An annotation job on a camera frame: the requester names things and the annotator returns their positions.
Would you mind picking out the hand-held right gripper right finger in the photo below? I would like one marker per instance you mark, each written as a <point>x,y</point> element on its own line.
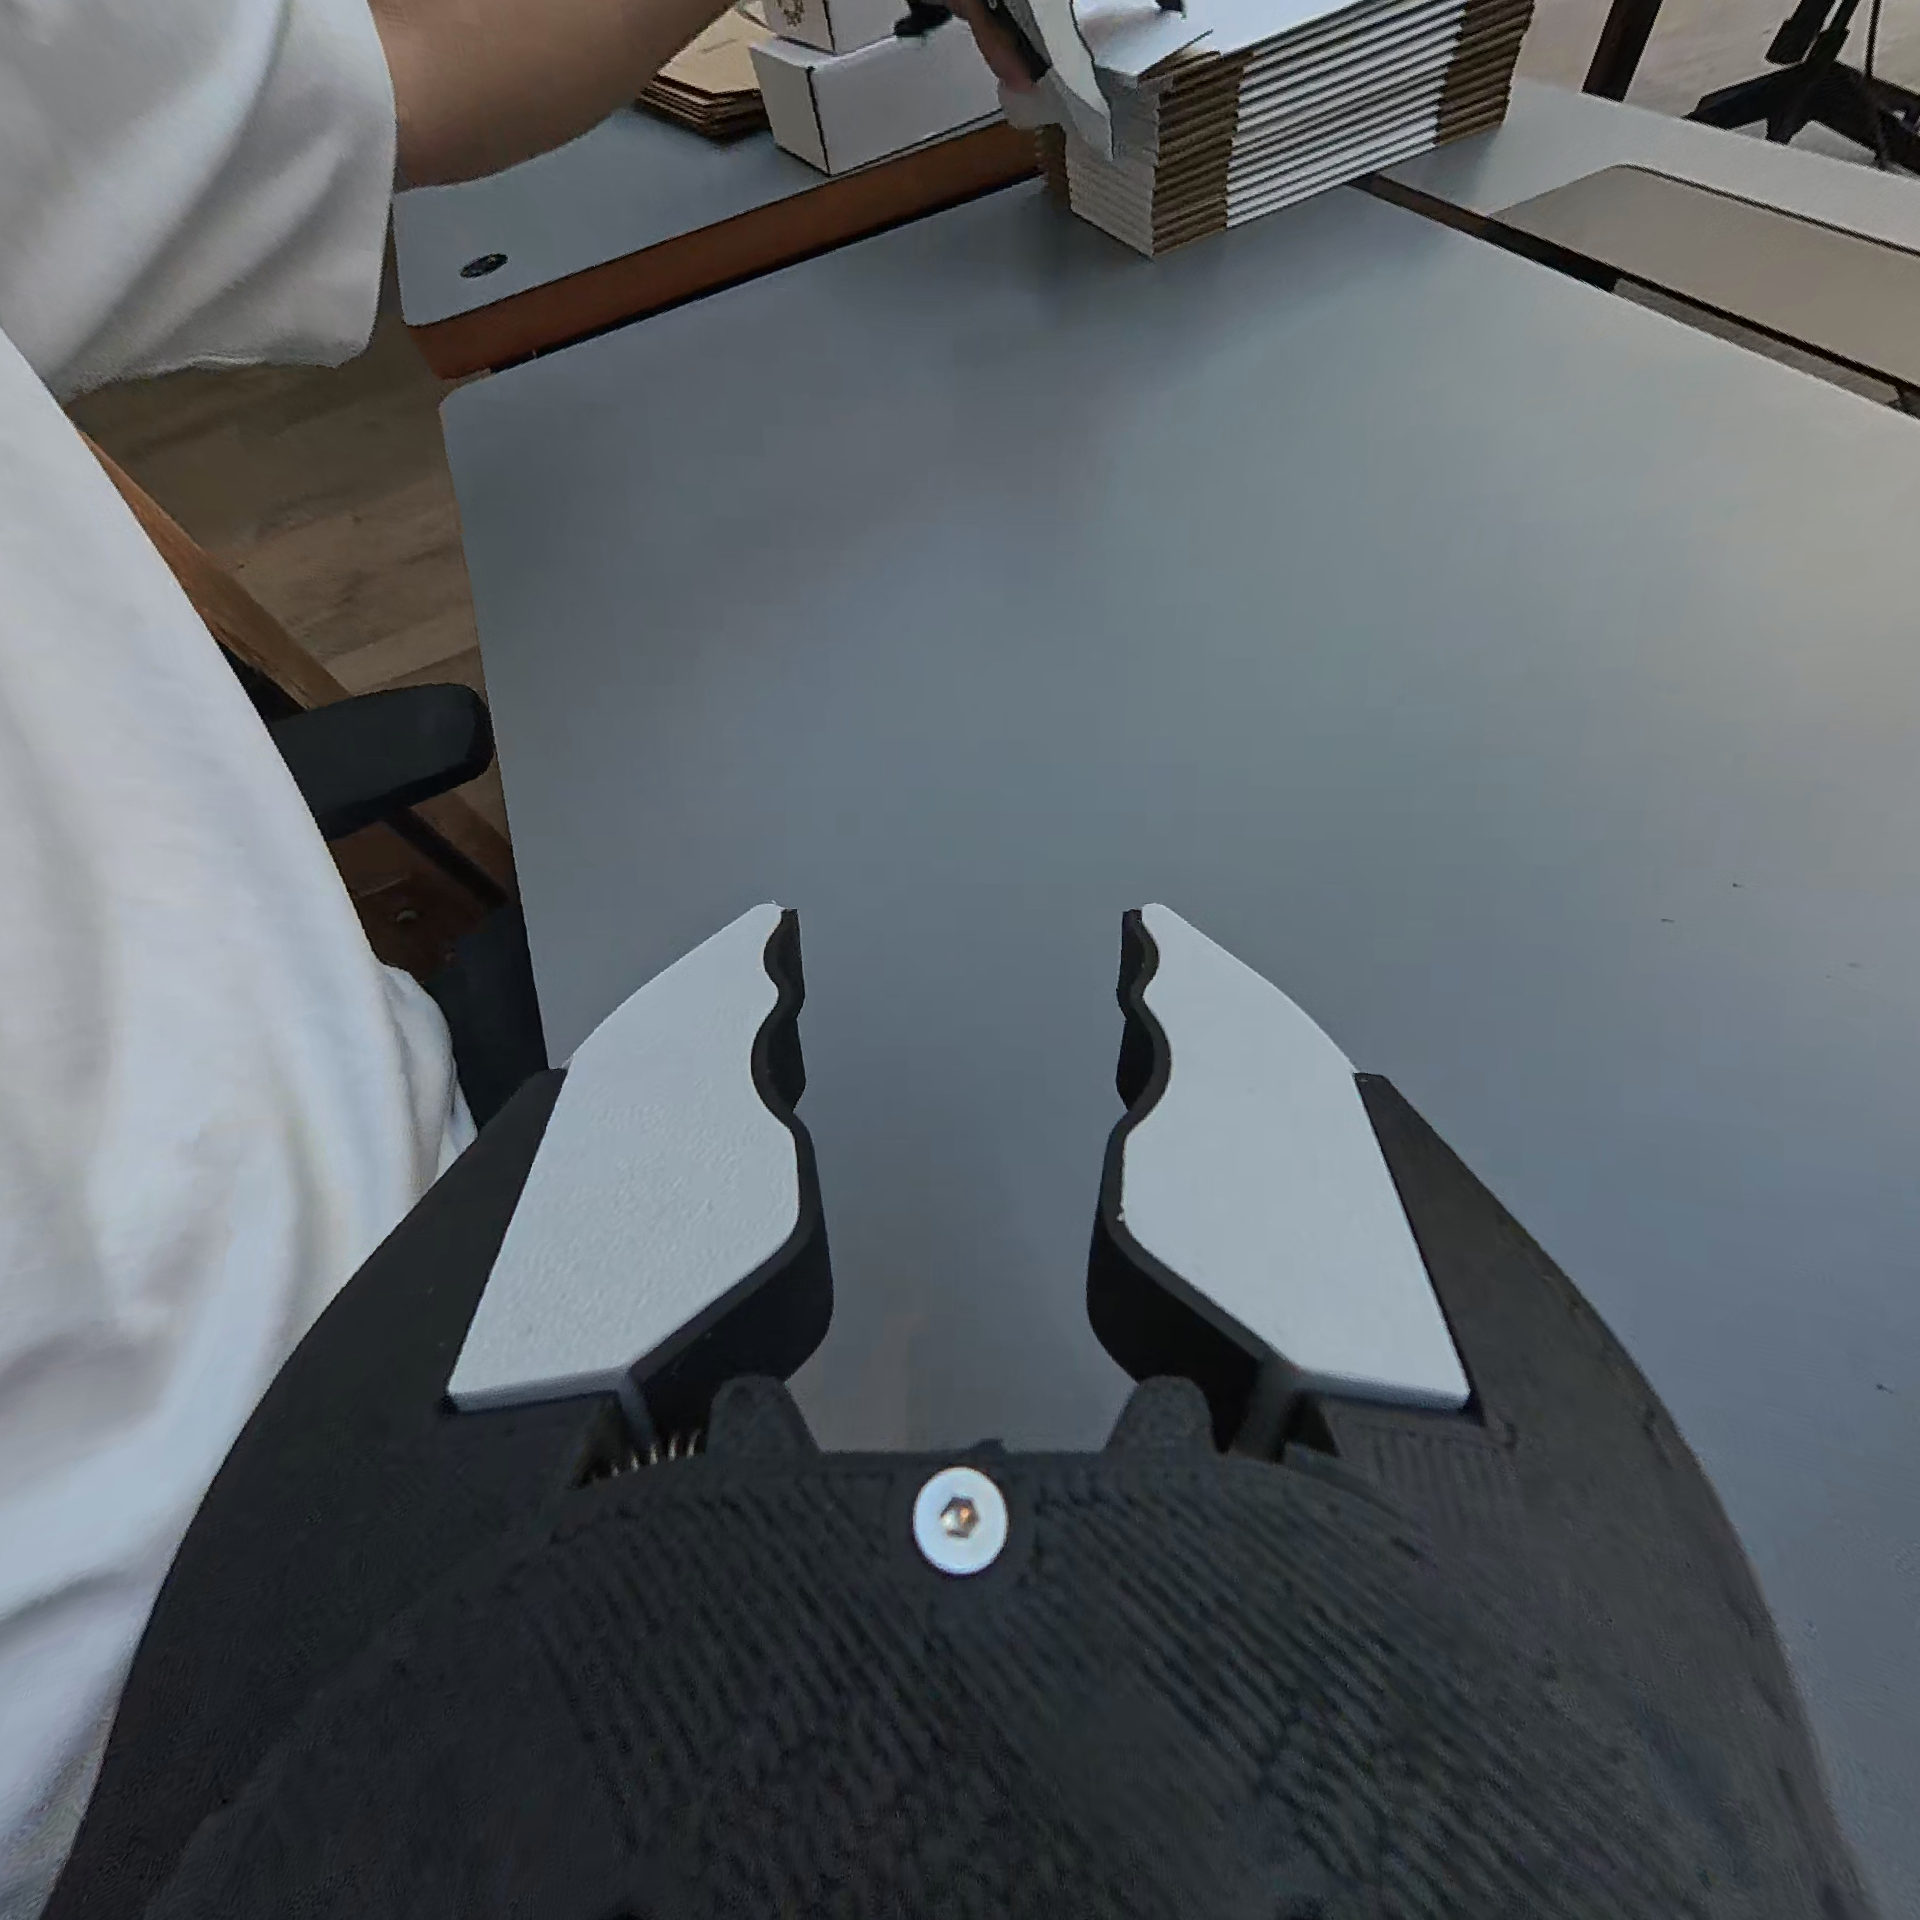
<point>1276,1201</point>

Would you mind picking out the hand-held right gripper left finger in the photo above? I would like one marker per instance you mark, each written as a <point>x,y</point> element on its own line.
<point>645,1201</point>

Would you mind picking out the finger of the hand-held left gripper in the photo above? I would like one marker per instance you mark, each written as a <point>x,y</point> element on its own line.
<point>1067,99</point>

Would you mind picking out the stack of cardboard sheets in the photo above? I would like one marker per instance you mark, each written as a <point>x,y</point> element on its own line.
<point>1289,135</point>

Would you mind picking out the person's left forearm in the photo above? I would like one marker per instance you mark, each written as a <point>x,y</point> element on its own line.
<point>524,76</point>

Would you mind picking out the white folded cardboard box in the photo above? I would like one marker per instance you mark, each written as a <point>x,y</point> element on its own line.
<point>886,99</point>

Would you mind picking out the pile of brown cardboard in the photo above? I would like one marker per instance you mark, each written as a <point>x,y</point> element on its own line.
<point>713,84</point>

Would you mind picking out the grey table with wooden edge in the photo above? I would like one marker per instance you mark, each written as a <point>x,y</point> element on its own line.
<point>1724,242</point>
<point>645,225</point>

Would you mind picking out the black chair armrest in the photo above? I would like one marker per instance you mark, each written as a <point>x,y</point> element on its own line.
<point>390,751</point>

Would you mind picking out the person in white shirt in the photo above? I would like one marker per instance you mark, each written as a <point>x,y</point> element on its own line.
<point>150,901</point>

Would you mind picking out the black tripod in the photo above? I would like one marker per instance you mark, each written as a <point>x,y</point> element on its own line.
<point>1822,67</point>

